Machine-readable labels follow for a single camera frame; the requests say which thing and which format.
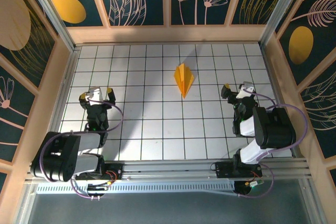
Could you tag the aluminium corner post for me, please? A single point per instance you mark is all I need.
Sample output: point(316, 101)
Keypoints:
point(68, 42)
point(266, 39)

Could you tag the yellow paper sheet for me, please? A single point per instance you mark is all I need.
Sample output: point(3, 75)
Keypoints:
point(183, 79)

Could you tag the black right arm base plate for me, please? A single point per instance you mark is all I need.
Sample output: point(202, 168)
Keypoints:
point(223, 171)

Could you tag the aluminium mounting rail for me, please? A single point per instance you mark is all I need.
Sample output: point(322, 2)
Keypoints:
point(170, 167)

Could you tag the aluminium side rail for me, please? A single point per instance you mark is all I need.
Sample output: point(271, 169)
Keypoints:
point(272, 77)
point(68, 77)

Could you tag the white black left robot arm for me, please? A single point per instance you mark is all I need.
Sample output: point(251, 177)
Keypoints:
point(88, 142)

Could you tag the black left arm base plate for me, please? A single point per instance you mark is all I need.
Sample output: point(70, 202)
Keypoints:
point(118, 171)

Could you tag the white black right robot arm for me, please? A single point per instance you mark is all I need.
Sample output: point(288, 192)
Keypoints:
point(248, 128)

